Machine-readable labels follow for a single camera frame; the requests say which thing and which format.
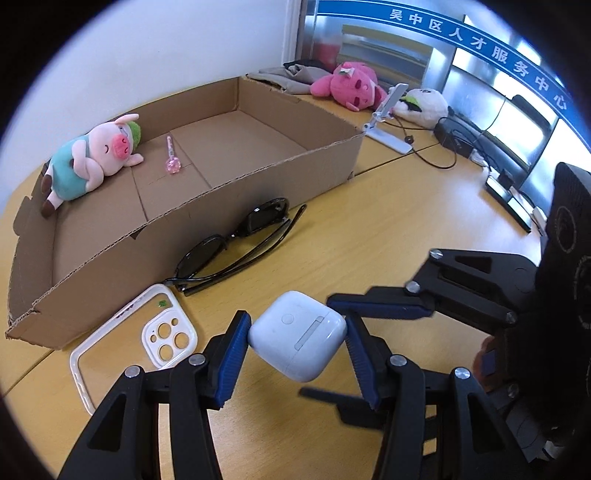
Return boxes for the grey cloth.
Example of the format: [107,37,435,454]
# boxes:
[247,60,335,95]

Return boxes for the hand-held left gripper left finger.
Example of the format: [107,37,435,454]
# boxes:
[58,310,252,480]

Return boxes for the brown cardboard box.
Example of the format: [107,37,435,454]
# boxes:
[6,76,365,350]

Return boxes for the pink plush toy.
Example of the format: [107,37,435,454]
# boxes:
[309,61,389,114]

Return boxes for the black device box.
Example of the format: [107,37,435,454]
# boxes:
[434,115,485,155]

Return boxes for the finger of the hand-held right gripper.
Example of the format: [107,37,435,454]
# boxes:
[327,248,543,334]
[299,387,391,429]

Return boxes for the blue wall sign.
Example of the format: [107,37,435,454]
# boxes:
[318,0,578,121]

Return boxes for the black sunglasses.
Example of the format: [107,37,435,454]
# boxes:
[164,198,308,296]

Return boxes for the pink toy wand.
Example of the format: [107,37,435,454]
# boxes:
[164,135,182,176]

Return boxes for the black beaded cable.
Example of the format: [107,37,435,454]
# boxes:
[392,115,458,171]

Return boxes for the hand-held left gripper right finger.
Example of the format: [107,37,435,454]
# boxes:
[344,314,532,480]

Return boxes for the white phone stand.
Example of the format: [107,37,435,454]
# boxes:
[362,83,413,155]

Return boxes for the pig plush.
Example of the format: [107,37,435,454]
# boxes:
[41,113,145,217]

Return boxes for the black power strip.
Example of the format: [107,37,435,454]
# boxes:
[485,166,546,234]

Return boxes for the white panda plush toy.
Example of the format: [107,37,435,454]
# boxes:
[392,89,450,130]

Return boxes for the white phone case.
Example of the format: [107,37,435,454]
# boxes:
[69,284,198,416]

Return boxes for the white earbuds case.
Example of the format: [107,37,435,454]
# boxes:
[248,291,348,383]

